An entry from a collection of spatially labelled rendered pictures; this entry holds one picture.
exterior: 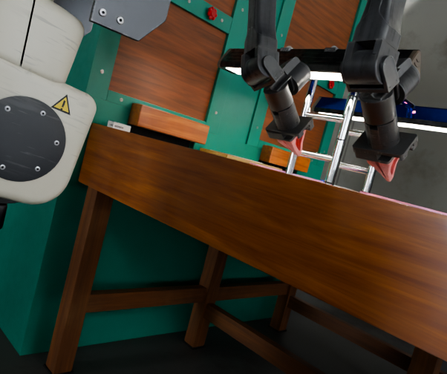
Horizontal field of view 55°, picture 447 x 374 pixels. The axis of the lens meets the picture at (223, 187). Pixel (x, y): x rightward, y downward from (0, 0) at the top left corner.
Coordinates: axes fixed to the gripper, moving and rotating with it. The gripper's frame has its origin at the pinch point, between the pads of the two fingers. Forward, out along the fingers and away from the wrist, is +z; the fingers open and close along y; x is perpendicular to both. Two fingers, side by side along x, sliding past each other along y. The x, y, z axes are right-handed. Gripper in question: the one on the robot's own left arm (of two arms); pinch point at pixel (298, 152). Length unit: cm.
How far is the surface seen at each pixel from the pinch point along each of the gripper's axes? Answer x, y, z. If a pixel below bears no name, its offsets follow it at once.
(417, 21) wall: -254, 90, 98
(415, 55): -24.0, -20.5, -12.9
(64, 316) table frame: 65, 49, 21
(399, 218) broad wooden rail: 23.4, -39.0, -15.1
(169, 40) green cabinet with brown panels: -19, 59, -21
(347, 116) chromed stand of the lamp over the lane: -25.0, 2.0, 7.5
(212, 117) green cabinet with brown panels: -20, 58, 11
